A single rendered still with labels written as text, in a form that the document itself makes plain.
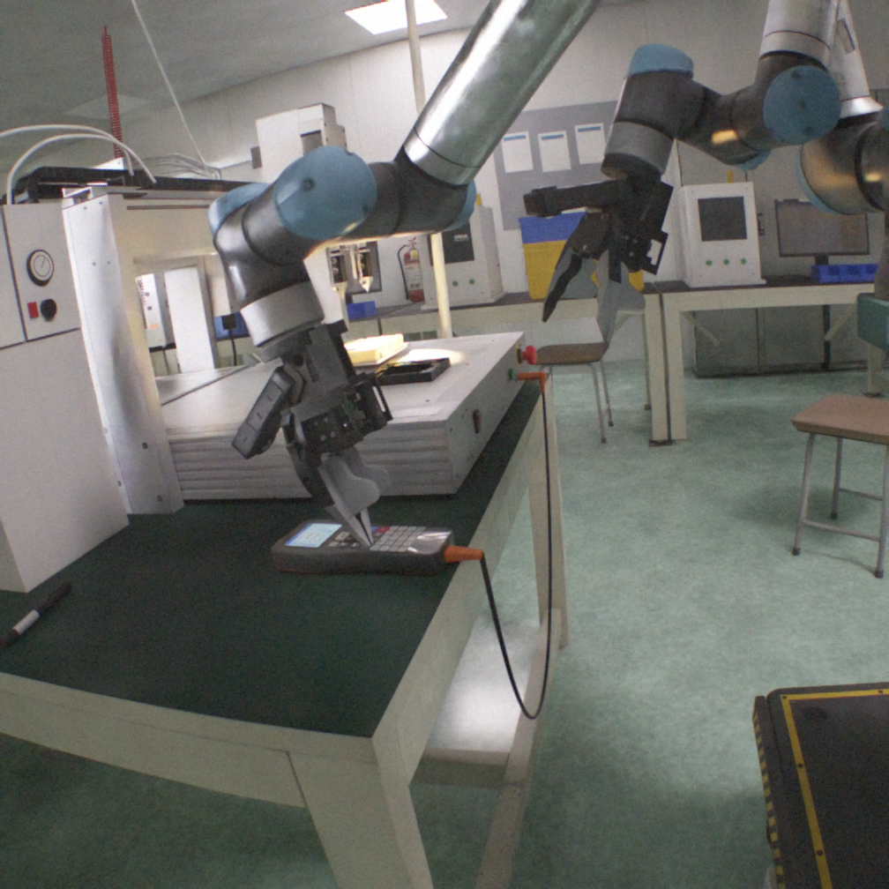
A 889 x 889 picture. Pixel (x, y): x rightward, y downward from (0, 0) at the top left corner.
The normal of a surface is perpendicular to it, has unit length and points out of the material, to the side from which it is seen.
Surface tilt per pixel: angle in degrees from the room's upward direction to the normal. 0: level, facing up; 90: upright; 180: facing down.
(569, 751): 0
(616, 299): 81
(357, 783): 90
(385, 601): 0
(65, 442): 90
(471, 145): 135
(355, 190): 76
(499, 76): 124
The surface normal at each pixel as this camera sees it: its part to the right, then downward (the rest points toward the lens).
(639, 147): -0.19, 0.16
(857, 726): -0.13, -0.95
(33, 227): 0.96, -0.05
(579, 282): 0.14, 0.76
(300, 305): 0.63, -0.10
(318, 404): -0.33, 0.31
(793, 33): -0.58, 0.05
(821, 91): 0.15, 0.26
